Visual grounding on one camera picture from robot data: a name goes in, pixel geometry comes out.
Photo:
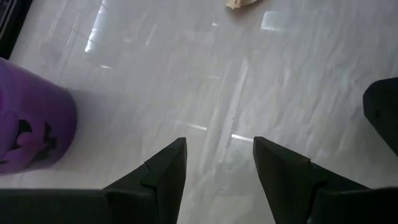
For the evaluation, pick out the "black aluminium table frame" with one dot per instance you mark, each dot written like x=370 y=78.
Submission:
x=9 y=25

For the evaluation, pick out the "small purple halloween bucket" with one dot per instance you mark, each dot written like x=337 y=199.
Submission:
x=31 y=118

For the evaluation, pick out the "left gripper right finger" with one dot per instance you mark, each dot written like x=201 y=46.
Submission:
x=280 y=177

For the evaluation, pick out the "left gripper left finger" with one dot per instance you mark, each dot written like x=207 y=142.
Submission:
x=168 y=177

